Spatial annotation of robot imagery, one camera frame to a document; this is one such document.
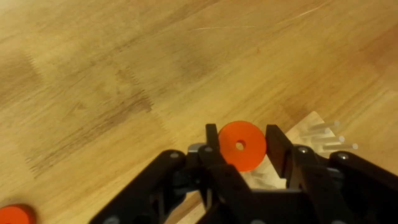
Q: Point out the wooden base with clear pegs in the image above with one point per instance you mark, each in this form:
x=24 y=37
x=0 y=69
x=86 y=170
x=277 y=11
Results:
x=306 y=133

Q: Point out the orange disk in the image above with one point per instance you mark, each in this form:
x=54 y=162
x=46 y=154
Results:
x=249 y=160
x=14 y=215

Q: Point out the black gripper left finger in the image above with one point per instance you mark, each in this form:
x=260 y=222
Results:
x=166 y=191

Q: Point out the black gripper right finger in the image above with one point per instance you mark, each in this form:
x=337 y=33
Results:
x=331 y=187

